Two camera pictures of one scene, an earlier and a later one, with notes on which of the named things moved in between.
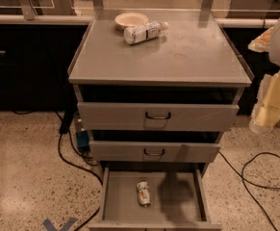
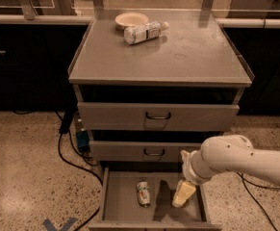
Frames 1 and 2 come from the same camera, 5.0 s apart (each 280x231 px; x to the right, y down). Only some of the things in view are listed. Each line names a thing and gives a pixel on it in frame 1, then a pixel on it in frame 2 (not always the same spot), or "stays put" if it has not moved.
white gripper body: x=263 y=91 to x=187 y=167
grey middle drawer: x=153 y=151 stays put
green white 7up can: x=143 y=193 stays put
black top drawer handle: x=158 y=118 stays put
